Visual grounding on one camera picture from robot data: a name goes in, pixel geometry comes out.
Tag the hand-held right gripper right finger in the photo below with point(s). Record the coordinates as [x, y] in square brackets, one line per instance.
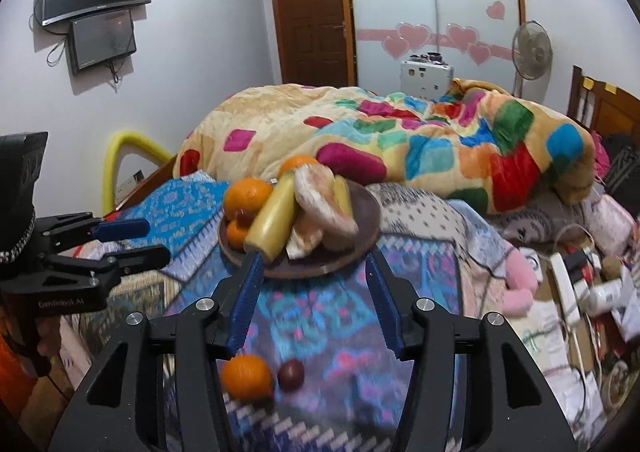
[387, 302]

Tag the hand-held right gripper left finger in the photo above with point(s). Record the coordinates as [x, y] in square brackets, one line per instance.
[245, 302]

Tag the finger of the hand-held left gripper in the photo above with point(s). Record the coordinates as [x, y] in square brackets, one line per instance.
[120, 229]
[135, 259]

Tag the small tangerine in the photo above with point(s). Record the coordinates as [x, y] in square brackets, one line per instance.
[237, 234]
[247, 377]

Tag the brown round plate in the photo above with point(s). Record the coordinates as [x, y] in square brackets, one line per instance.
[325, 262]

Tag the yellow bottle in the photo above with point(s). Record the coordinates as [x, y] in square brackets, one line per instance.
[342, 194]
[270, 222]

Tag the small peeled pomelo piece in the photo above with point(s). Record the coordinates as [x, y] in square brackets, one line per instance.
[305, 239]

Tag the large orange with sticker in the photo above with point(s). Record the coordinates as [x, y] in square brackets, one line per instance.
[247, 197]

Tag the large peeled pomelo piece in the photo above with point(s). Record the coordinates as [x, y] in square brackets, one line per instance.
[320, 212]

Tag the person's left hand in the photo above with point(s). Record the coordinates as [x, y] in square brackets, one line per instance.
[48, 342]

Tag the yellow foam tube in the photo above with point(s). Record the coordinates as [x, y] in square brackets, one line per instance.
[111, 167]

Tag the blue patterned bed cover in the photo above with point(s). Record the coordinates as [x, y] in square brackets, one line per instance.
[320, 322]

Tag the grey patterned pillow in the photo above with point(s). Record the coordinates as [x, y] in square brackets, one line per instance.
[425, 212]

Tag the pink plush toy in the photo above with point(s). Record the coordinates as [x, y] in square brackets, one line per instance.
[520, 282]

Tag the colourful patchwork blanket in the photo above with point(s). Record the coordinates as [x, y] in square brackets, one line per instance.
[400, 142]

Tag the white power strip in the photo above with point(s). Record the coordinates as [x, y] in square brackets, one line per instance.
[564, 287]

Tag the white storage box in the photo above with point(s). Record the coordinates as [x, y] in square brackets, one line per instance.
[425, 77]

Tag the pink bag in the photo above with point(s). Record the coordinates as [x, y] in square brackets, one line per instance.
[612, 227]

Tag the small round bowl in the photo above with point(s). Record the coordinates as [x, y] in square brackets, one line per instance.
[617, 379]

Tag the small dark jar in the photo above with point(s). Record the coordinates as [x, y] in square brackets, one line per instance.
[434, 56]

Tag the black backpack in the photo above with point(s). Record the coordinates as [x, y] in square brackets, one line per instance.
[625, 167]

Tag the brown wooden door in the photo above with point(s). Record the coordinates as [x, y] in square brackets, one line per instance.
[312, 17]

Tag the standing electric fan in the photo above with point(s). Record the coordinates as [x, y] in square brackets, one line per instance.
[532, 50]

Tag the wooden bed headboard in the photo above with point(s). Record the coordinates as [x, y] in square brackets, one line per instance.
[615, 107]

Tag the white wall socket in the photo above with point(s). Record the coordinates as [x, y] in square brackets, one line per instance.
[131, 180]

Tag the small black wall monitor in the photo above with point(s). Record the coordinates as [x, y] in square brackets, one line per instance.
[102, 40]

